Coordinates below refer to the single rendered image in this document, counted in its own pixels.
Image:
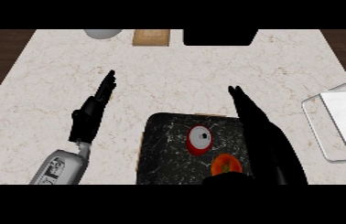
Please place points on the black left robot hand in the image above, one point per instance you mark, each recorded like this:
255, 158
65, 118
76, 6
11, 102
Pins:
90, 112

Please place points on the orange tomato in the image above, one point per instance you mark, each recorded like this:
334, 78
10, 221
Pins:
224, 165

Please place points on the black appliance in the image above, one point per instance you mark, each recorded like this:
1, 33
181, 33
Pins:
218, 37

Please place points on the black marble tray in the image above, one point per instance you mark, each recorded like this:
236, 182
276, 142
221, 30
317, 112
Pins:
175, 148

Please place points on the red can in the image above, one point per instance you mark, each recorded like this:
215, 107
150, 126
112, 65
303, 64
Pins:
199, 140

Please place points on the grey round bowl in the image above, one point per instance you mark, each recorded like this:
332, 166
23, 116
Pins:
102, 33

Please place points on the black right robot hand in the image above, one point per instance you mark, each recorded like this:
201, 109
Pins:
264, 142

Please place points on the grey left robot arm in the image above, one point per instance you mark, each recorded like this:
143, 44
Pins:
57, 169

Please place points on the tan wooden board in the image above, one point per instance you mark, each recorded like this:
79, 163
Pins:
150, 37

